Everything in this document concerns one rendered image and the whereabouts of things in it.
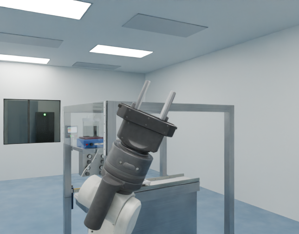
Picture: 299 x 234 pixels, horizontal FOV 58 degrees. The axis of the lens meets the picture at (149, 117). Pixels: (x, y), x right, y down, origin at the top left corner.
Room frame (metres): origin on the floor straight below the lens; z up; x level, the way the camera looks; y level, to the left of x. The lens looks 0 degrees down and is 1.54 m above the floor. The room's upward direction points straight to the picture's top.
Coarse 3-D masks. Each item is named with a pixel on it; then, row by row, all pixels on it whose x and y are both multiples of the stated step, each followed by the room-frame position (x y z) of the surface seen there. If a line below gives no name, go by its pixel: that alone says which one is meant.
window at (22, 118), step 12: (12, 108) 6.76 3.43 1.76; (24, 108) 6.89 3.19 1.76; (36, 108) 7.02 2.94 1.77; (48, 108) 7.16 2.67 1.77; (12, 120) 6.76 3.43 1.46; (24, 120) 6.89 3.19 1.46; (36, 120) 7.02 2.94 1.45; (48, 120) 7.16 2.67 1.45; (12, 132) 6.76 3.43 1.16; (24, 132) 6.89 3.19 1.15; (36, 132) 7.02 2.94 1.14; (48, 132) 7.16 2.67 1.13
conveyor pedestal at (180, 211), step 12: (192, 192) 3.00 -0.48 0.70; (144, 204) 2.66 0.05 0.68; (156, 204) 2.74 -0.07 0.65; (168, 204) 2.82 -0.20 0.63; (180, 204) 2.91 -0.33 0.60; (192, 204) 3.00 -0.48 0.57; (144, 216) 2.66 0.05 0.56; (156, 216) 2.74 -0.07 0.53; (168, 216) 2.82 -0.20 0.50; (180, 216) 2.91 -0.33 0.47; (192, 216) 3.00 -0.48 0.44; (144, 228) 2.66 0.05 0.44; (156, 228) 2.74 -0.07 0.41; (168, 228) 2.82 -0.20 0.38; (180, 228) 2.91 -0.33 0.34; (192, 228) 3.00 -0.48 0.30
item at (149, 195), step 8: (184, 184) 2.88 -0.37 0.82; (192, 184) 2.94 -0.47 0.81; (136, 192) 2.57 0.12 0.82; (144, 192) 2.61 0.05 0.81; (152, 192) 2.66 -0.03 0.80; (160, 192) 2.71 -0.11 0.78; (168, 192) 2.77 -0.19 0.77; (176, 192) 2.82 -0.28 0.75; (184, 192) 2.88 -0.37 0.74; (144, 200) 2.61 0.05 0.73; (88, 208) 2.31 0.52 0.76
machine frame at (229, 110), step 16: (112, 112) 1.69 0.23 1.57; (160, 112) 3.06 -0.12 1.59; (224, 112) 2.31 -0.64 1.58; (112, 128) 1.69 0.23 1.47; (224, 128) 2.31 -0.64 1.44; (64, 144) 2.51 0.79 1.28; (160, 144) 3.12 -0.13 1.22; (224, 144) 2.31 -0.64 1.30; (64, 160) 2.51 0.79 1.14; (160, 160) 3.12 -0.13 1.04; (224, 160) 2.31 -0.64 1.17; (64, 176) 2.51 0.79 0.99; (224, 176) 2.31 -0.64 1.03; (64, 192) 2.51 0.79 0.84; (224, 192) 2.31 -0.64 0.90; (64, 208) 2.51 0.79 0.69; (224, 208) 2.31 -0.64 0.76; (64, 224) 2.51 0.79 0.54; (224, 224) 2.31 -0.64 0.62
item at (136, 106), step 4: (148, 80) 0.52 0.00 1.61; (144, 84) 0.52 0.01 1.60; (148, 84) 0.52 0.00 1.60; (144, 88) 0.52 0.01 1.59; (140, 92) 0.54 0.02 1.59; (144, 92) 0.52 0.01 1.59; (140, 96) 0.52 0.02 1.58; (140, 100) 0.52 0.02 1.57; (132, 104) 0.53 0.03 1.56; (136, 104) 0.52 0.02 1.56; (140, 104) 0.52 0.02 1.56; (136, 108) 0.52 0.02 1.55
